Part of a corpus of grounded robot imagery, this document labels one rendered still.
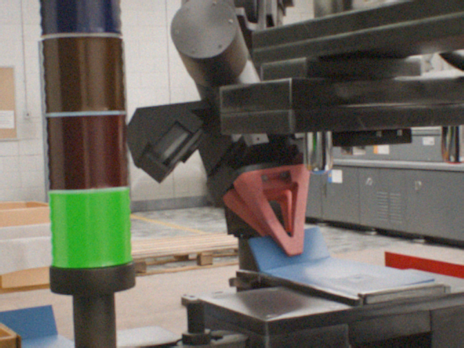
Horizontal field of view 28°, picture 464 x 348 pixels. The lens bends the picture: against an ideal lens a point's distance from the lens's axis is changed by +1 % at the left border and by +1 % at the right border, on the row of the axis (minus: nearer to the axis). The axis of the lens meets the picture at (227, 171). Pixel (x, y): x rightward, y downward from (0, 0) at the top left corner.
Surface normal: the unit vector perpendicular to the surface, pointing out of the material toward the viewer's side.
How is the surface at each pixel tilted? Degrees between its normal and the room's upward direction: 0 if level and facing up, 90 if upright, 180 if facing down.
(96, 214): 76
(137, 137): 95
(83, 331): 90
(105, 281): 90
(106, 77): 104
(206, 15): 68
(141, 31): 90
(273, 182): 61
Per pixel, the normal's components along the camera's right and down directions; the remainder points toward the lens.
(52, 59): -0.58, -0.18
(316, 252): 0.35, -0.47
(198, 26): -0.16, -0.32
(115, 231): 0.71, 0.25
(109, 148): 0.60, -0.22
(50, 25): -0.56, 0.30
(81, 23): 0.16, 0.29
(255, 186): 0.44, -0.11
